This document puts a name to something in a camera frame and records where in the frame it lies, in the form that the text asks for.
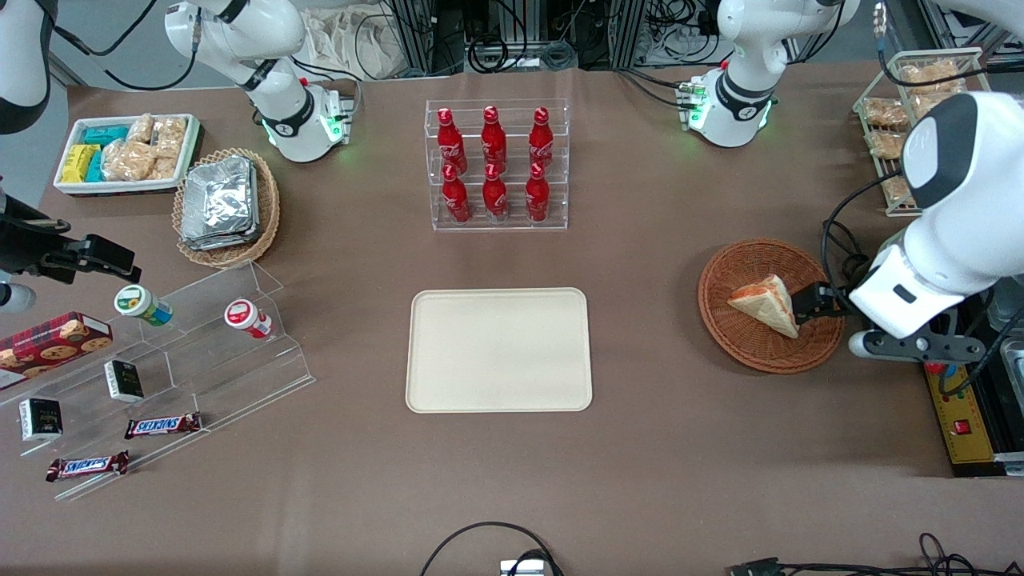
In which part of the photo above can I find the cream plastic tray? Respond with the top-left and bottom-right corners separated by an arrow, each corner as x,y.
406,287 -> 594,414

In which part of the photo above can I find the triangle sandwich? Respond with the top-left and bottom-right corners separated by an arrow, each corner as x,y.
726,274 -> 801,339

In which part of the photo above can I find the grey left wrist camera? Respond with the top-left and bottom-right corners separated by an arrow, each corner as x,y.
848,330 -> 986,363

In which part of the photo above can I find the black looped table cable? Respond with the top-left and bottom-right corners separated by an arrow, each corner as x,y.
420,522 -> 565,576

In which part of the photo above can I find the red tartan cookie box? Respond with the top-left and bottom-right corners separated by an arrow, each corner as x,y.
0,311 -> 114,391

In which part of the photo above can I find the yellow snack packet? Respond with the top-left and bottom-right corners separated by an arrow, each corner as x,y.
62,144 -> 101,183

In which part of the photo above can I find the green lid cup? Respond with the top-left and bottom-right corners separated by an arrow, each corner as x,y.
114,284 -> 174,327

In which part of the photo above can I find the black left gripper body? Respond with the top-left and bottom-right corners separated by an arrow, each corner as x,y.
814,282 -> 850,322

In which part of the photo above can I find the snickers bar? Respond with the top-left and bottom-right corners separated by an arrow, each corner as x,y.
124,412 -> 203,440
46,450 -> 130,482

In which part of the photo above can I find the white cloth bag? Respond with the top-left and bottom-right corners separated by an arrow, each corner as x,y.
304,8 -> 405,81

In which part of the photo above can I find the aluminium frame rail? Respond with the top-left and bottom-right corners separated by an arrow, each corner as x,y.
988,336 -> 1024,478

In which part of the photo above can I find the brown round wicker basket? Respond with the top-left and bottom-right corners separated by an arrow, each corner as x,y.
698,238 -> 846,375

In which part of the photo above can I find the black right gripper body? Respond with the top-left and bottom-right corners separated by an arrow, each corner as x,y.
0,210 -> 86,282

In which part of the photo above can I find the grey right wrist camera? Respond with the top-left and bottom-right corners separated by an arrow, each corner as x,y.
0,282 -> 37,314

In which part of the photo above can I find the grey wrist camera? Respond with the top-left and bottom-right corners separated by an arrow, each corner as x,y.
848,330 -> 986,363
0,282 -> 37,314

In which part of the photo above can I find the light oval wicker basket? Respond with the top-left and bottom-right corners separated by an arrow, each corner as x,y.
172,147 -> 281,270

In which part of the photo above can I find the black hanging cable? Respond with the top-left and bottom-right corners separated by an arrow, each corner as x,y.
874,0 -> 994,89

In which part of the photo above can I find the red cola bottle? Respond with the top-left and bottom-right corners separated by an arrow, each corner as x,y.
442,164 -> 471,224
481,106 -> 508,173
525,162 -> 551,223
437,107 -> 468,175
528,106 -> 555,170
482,162 -> 509,222

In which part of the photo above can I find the red lid cup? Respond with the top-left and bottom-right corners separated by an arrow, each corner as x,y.
223,298 -> 274,340

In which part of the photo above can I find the stack of foil containers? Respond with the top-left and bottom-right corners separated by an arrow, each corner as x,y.
180,155 -> 261,251

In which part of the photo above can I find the cream wire rack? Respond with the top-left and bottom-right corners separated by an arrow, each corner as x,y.
852,48 -> 1005,218

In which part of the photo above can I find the clear acrylic stepped display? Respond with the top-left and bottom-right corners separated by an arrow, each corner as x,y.
0,258 -> 317,503

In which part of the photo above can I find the clear acrylic bottle rack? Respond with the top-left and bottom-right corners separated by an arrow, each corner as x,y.
425,98 -> 570,232

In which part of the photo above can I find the black connector with cables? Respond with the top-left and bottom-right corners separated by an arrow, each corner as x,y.
726,532 -> 1024,576

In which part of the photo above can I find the small black box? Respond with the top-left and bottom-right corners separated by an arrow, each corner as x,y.
104,359 -> 145,403
18,397 -> 63,442

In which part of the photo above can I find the white rectangular snack bin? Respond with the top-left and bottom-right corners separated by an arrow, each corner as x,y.
53,113 -> 201,197

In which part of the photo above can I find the yellow control box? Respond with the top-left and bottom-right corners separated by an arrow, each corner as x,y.
924,364 -> 997,466

